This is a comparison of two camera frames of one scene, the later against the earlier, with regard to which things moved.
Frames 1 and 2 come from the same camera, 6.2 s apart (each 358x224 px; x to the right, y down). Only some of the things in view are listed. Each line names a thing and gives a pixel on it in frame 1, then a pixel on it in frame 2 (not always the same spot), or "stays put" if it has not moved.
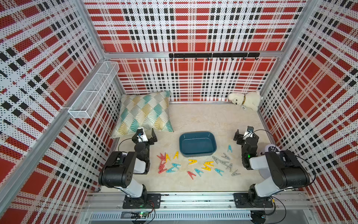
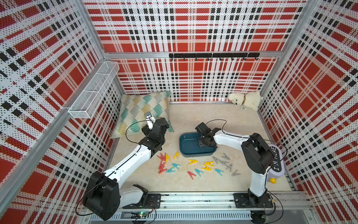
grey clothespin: (230, 166) stays put
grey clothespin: (223, 162) stays put
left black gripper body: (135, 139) to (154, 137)
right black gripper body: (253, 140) to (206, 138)
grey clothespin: (234, 174) stays put
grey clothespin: (225, 157) stays put
